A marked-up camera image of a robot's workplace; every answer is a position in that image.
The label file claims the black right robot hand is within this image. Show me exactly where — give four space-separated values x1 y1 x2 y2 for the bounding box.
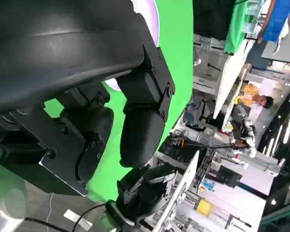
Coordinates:
116 163 177 219

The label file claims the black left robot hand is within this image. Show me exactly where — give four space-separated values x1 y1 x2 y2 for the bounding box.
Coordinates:
0 0 176 197

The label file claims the white workshop desk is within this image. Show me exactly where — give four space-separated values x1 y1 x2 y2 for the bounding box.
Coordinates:
157 149 201 232

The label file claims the yellow box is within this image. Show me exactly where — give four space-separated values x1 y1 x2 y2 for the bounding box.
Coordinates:
195 198 214 218

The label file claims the black monitor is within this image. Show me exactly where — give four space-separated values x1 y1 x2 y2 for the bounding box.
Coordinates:
216 165 244 189

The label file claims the lilac plate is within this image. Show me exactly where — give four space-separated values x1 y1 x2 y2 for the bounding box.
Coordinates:
102 0 160 92

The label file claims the white workshop table top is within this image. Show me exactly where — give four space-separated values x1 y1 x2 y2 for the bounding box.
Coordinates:
212 40 256 120

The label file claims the person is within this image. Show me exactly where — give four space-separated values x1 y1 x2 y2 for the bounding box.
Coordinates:
239 83 275 115

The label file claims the green cloth on workshop table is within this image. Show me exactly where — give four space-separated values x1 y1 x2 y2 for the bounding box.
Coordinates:
225 0 250 55

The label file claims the dark grey box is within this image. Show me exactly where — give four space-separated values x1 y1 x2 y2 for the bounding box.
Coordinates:
261 30 290 65

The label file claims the blue panel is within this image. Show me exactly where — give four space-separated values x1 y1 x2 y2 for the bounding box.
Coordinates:
263 0 290 44

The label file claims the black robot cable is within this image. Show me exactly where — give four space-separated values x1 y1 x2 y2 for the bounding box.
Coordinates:
24 203 109 232

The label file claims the white cabinet with black handles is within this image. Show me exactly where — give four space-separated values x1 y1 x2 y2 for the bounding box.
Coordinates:
192 33 230 97

